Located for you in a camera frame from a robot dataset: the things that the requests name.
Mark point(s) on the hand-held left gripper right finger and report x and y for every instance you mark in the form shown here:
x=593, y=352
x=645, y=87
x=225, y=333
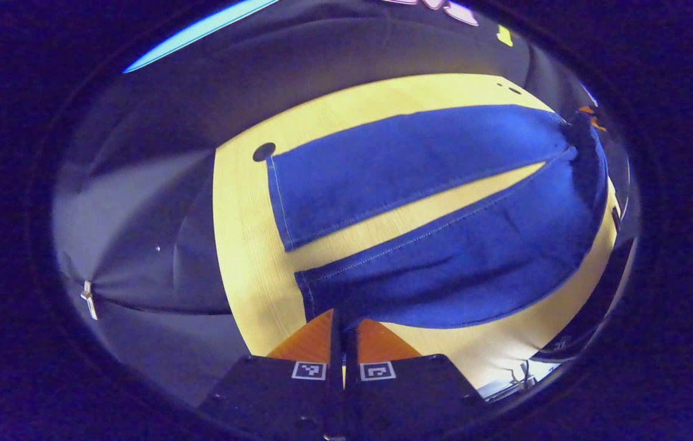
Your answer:
x=413, y=392

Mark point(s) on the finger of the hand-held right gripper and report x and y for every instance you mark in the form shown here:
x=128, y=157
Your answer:
x=597, y=124

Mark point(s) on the blue jeans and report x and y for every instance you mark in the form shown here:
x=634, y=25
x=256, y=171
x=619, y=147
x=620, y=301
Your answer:
x=444, y=245

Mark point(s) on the small white cloth clip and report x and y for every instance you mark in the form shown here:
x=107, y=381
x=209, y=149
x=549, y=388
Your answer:
x=89, y=300

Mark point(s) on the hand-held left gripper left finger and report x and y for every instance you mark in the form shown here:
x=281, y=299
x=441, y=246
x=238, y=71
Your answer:
x=272, y=392

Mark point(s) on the black backdrop cloth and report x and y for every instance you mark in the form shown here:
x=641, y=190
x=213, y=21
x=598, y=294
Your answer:
x=156, y=184

